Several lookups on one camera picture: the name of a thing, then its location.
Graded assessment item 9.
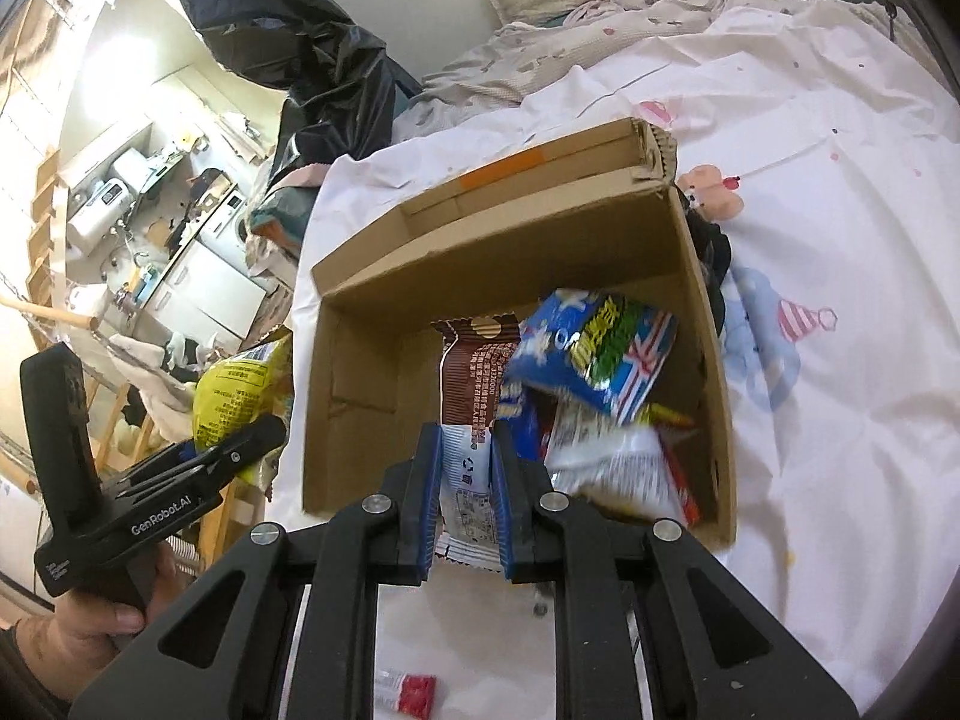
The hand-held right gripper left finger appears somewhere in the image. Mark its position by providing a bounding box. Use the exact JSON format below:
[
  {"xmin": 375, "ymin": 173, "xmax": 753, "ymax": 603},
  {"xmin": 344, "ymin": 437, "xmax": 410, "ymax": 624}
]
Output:
[{"xmin": 67, "ymin": 422, "xmax": 445, "ymax": 720}]

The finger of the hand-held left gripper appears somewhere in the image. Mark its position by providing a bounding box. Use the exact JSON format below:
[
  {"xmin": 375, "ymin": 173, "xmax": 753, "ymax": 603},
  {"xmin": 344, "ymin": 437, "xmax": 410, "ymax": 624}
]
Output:
[
  {"xmin": 120, "ymin": 439, "xmax": 207, "ymax": 487},
  {"xmin": 112, "ymin": 414, "xmax": 288, "ymax": 503}
]

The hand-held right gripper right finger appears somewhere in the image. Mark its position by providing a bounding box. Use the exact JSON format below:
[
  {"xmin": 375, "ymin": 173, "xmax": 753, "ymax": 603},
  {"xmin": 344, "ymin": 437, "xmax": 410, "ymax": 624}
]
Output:
[{"xmin": 489, "ymin": 420, "xmax": 860, "ymax": 720}]

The yellow snack packet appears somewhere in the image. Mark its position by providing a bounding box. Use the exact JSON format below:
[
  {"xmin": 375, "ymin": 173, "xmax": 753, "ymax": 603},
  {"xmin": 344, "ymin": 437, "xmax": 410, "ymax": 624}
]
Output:
[{"xmin": 193, "ymin": 337, "xmax": 295, "ymax": 481}]

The silver white snack packet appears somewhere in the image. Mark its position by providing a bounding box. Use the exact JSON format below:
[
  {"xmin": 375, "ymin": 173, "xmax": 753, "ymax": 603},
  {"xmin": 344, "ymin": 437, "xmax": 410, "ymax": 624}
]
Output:
[{"xmin": 544, "ymin": 401, "xmax": 702, "ymax": 530}]

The brown and white snack packet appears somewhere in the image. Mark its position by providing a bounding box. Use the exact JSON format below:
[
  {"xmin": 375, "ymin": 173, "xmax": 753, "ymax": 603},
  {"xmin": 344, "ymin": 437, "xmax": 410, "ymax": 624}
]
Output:
[{"xmin": 431, "ymin": 315, "xmax": 522, "ymax": 575}]

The blue green flag snack packet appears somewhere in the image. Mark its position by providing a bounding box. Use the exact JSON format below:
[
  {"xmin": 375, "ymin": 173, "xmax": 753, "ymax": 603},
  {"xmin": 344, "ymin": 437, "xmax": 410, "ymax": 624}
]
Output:
[{"xmin": 517, "ymin": 289, "xmax": 680, "ymax": 425}]

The cardboard box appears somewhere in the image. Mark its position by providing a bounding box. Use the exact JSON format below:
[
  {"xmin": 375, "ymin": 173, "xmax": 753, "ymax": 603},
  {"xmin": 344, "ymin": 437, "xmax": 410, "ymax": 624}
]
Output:
[{"xmin": 300, "ymin": 116, "xmax": 740, "ymax": 552}]

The person's left forearm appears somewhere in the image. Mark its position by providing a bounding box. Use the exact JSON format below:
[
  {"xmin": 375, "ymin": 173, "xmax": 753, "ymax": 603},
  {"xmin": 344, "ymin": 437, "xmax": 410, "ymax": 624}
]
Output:
[{"xmin": 0, "ymin": 619, "xmax": 72, "ymax": 720}]

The person's left hand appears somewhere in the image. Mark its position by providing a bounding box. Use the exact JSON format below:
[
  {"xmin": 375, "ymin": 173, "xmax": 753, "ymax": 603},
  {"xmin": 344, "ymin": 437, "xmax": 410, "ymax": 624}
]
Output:
[{"xmin": 45, "ymin": 540, "xmax": 188, "ymax": 683}]

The white base cabinet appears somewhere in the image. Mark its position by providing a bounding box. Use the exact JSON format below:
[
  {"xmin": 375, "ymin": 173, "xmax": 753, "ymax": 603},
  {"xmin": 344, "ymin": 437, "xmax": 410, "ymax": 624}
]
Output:
[{"xmin": 150, "ymin": 240, "xmax": 267, "ymax": 338}]

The small red white packet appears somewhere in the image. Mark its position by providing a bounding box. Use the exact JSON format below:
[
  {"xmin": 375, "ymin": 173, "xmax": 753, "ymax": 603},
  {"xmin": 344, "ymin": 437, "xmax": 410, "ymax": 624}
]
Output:
[{"xmin": 373, "ymin": 667, "xmax": 438, "ymax": 717}]

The white washing machine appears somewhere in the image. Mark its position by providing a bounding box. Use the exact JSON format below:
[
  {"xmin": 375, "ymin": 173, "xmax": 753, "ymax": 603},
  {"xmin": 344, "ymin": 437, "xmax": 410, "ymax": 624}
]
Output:
[{"xmin": 199, "ymin": 191, "xmax": 260, "ymax": 263}]

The teal pink cloth bundle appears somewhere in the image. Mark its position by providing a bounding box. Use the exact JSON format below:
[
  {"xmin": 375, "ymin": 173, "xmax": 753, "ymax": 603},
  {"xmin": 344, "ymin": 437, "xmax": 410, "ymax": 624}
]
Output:
[{"xmin": 247, "ymin": 165, "xmax": 331, "ymax": 260}]

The white water heater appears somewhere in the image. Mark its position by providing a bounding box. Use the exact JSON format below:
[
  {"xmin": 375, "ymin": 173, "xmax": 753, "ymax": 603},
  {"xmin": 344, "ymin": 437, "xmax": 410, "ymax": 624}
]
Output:
[{"xmin": 66, "ymin": 178, "xmax": 140, "ymax": 248}]

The wooden staircase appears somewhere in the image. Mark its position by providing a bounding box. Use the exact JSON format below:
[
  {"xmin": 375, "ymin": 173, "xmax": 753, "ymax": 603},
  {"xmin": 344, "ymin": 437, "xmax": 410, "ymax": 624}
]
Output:
[{"xmin": 26, "ymin": 150, "xmax": 76, "ymax": 301}]

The small black object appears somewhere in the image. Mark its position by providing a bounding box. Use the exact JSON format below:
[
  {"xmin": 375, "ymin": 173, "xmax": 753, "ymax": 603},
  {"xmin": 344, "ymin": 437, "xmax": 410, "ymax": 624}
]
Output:
[{"xmin": 686, "ymin": 210, "xmax": 732, "ymax": 331}]

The black plastic bag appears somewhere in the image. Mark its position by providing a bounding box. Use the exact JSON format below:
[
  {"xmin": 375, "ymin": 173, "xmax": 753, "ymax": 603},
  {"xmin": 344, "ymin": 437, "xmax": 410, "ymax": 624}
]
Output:
[{"xmin": 154, "ymin": 0, "xmax": 421, "ymax": 166}]

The crumpled grey pink quilt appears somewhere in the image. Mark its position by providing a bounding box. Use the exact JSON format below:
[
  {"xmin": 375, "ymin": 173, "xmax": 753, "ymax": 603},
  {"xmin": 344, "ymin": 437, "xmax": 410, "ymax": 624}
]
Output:
[{"xmin": 405, "ymin": 0, "xmax": 740, "ymax": 143}]

